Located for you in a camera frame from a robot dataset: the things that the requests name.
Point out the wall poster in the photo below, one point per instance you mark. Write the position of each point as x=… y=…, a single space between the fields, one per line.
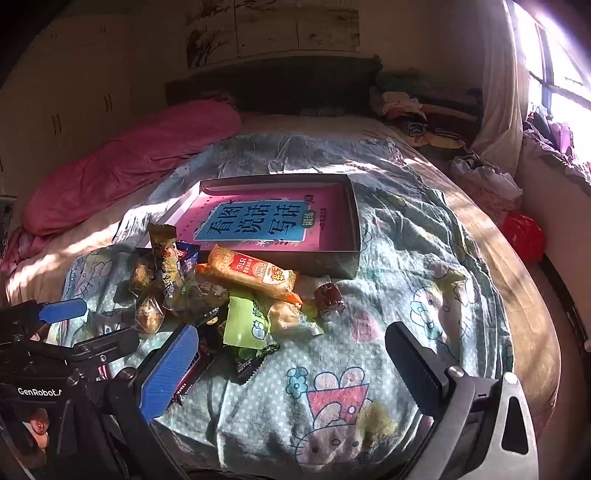
x=277 y=27

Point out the dark headboard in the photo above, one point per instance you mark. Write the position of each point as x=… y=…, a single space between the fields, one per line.
x=277 y=87

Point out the red plastic bag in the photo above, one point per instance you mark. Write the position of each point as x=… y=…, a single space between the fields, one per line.
x=521 y=235

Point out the window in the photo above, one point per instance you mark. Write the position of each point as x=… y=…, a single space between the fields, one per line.
x=568 y=106

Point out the brown chocolate bar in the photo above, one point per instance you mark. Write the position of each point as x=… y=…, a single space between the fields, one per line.
x=191 y=381

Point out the pile of clothes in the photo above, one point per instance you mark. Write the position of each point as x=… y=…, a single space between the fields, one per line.
x=415 y=106

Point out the small clear-wrapped cake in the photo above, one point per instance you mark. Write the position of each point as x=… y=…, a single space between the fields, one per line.
x=147 y=316
x=141 y=274

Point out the beige curtain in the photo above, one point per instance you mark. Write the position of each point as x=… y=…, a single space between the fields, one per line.
x=501 y=92

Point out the cream wardrobe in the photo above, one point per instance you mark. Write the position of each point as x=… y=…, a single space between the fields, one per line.
x=69 y=92

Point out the black and green snack packet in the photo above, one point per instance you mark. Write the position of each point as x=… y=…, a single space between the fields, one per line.
x=247 y=364

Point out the printed blanket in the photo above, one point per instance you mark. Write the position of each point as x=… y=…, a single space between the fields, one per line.
x=392 y=277

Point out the pink book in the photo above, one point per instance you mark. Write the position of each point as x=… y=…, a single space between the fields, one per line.
x=323 y=221

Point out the dark clear snack packet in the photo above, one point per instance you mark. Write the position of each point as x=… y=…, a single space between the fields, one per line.
x=198 y=295

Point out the pink quilt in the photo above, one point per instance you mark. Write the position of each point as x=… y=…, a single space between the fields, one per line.
x=115 y=170

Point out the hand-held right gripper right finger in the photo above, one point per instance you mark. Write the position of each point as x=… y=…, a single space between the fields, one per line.
x=415 y=369

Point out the white frilly cloth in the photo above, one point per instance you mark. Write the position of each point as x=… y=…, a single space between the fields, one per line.
x=480 y=180

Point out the blue cookie packet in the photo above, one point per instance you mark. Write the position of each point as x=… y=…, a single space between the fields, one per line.
x=187 y=253

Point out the orange snack packet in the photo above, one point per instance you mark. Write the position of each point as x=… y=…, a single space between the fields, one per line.
x=249 y=274

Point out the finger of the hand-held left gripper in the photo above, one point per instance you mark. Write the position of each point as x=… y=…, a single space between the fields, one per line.
x=62 y=310
x=106 y=345

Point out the olive yellow snack packet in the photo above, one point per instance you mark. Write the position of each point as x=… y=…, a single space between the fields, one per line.
x=164 y=258

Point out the person's left hand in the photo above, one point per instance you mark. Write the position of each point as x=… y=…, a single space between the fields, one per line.
x=39 y=427

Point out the brown-red candy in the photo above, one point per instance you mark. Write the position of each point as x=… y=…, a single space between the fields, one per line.
x=328 y=299

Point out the ruffled purple cloth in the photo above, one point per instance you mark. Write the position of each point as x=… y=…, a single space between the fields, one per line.
x=554 y=138

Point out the clear-wrapped yellow pastry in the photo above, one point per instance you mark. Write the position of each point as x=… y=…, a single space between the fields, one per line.
x=286 y=316

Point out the grey cardboard box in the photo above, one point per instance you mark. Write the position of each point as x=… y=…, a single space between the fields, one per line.
x=332 y=265

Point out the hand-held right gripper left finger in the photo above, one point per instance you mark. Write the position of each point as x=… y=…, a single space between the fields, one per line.
x=171 y=369

